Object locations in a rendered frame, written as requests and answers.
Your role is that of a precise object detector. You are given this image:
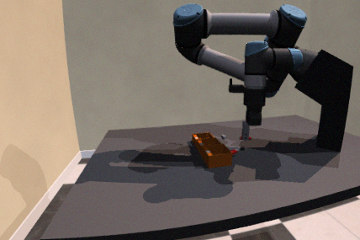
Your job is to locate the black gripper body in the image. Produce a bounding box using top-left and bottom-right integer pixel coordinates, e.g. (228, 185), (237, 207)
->
(229, 75), (268, 125)

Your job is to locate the red usb stick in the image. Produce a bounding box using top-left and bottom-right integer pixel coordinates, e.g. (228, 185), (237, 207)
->
(231, 149), (239, 155)

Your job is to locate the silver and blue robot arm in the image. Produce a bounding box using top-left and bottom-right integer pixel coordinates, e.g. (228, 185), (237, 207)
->
(173, 3), (318, 98)

